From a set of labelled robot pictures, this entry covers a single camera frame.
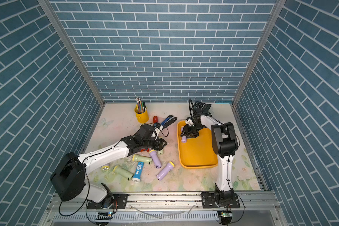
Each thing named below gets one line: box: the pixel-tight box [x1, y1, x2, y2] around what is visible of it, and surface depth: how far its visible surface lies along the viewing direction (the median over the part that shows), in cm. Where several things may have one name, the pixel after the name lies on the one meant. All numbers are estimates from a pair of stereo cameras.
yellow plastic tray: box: [177, 120, 219, 169], surface depth 96 cm
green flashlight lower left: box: [113, 164, 134, 181], surface depth 82 cm
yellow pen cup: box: [134, 106, 149, 124], surface depth 105 cm
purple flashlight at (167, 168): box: [156, 161, 175, 181], surface depth 84 cm
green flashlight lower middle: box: [131, 153, 153, 165], surface depth 88 cm
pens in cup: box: [134, 96, 147, 114], surface depth 104 cm
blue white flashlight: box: [131, 161, 145, 184], surface depth 84 cm
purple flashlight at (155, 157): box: [148, 149, 162, 169], surface depth 89 cm
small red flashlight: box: [153, 115, 159, 124], surface depth 110 cm
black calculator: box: [193, 100, 212, 112], surface depth 121 cm
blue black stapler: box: [160, 114, 178, 130], surface depth 110 cm
